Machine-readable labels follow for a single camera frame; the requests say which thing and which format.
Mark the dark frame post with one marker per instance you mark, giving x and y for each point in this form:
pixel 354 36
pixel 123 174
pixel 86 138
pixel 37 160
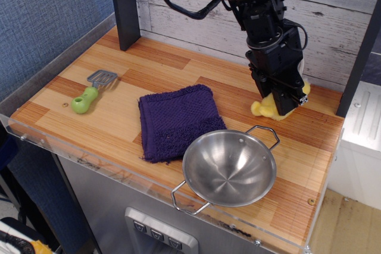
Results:
pixel 127 20
pixel 360 62

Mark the clear acrylic edge guard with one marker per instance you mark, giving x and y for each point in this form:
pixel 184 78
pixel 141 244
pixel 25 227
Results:
pixel 280 222

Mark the purple folded towel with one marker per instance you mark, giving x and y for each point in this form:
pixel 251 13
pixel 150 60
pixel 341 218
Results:
pixel 171 121

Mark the silver metal bowl with handles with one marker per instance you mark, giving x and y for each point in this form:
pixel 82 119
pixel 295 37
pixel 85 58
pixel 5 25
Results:
pixel 228 168

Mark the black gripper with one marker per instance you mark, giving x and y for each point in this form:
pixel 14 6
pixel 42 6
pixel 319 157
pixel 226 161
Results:
pixel 275 52

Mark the dark left frame post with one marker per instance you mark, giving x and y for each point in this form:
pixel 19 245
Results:
pixel 127 20

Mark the dark right frame post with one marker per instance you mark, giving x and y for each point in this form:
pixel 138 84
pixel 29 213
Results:
pixel 360 62

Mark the white side counter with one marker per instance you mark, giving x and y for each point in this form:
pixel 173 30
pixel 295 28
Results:
pixel 355 172

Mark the yellow plush duck toy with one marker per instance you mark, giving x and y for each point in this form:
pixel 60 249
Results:
pixel 267 107

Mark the silver button control panel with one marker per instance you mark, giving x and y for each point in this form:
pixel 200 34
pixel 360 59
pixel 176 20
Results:
pixel 150 235

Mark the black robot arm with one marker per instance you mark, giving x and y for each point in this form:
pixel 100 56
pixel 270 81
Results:
pixel 254 9

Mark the green handled toy spatula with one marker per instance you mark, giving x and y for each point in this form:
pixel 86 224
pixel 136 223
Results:
pixel 100 78

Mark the yellow object at corner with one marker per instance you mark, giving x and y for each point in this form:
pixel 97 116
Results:
pixel 41 248

